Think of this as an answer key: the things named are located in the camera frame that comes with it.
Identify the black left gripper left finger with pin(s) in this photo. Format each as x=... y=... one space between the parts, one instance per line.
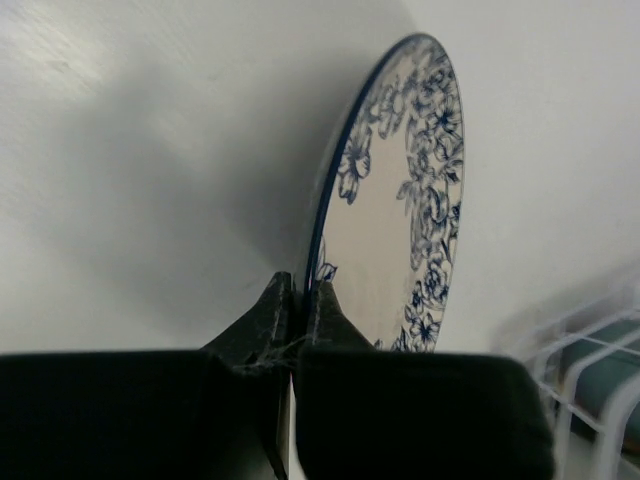
x=215 y=412

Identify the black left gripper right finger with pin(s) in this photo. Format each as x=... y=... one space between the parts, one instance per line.
x=364 y=413

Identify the blue floral white plate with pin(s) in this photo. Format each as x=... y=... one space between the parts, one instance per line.
x=385 y=211

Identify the teal glazed brown-rimmed plate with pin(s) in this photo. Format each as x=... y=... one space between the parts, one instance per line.
x=588 y=366

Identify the white wire dish rack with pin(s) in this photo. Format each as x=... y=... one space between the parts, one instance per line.
x=529 y=338

